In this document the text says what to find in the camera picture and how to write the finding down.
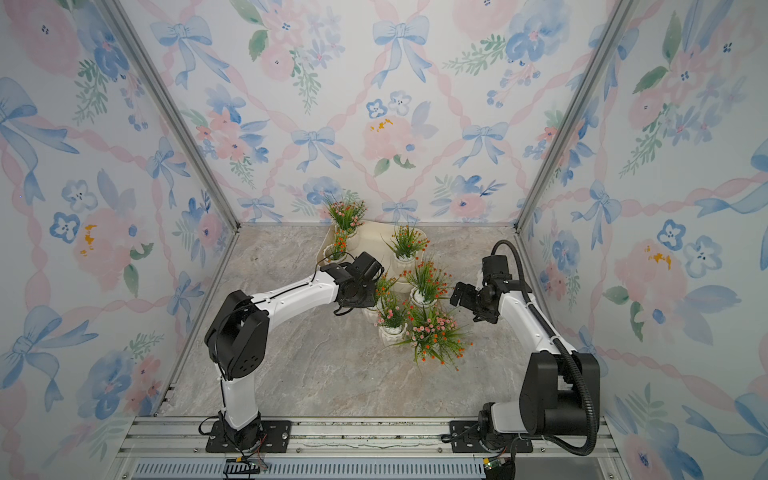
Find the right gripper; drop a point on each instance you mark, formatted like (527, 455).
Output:
(471, 298)

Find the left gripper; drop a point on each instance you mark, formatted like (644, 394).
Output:
(369, 303)

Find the orange flowered potted gypsophila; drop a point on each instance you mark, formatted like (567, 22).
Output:
(337, 250)

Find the small potted gypsophila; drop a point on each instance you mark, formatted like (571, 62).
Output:
(392, 319)

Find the large pink flowered potted plant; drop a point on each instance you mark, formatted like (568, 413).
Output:
(433, 334)

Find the pink flowered potted gypsophila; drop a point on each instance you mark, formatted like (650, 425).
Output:
(347, 215)

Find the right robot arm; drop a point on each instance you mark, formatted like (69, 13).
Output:
(559, 397)

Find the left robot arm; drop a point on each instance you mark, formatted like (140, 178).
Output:
(237, 343)

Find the cream plastic storage box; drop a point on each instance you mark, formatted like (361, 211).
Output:
(375, 238)

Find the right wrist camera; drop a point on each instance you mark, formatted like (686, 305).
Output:
(495, 268)

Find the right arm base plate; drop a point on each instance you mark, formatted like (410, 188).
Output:
(469, 437)

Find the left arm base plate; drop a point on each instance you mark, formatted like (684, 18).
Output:
(263, 436)

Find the aluminium rail frame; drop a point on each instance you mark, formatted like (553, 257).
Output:
(352, 448)

